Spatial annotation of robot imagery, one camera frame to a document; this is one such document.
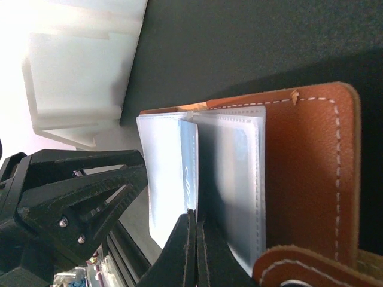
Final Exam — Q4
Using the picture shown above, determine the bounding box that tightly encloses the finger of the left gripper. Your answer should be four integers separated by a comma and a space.
22, 149, 144, 191
17, 166, 147, 266

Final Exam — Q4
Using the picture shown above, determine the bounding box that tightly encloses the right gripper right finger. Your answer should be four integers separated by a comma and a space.
196, 221, 257, 287

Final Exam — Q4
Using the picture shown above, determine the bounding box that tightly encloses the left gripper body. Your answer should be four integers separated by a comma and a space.
1, 152, 90, 286

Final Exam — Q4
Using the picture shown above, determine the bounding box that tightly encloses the white storage bin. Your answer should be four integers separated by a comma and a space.
22, 1, 147, 149

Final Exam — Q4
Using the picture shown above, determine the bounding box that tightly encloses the brown leather card holder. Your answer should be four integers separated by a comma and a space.
142, 82, 382, 286

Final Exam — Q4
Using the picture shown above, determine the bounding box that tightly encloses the blue VIP credit card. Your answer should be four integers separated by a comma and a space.
178, 120, 199, 210

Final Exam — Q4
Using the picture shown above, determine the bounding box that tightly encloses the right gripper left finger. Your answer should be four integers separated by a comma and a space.
137, 209, 196, 287

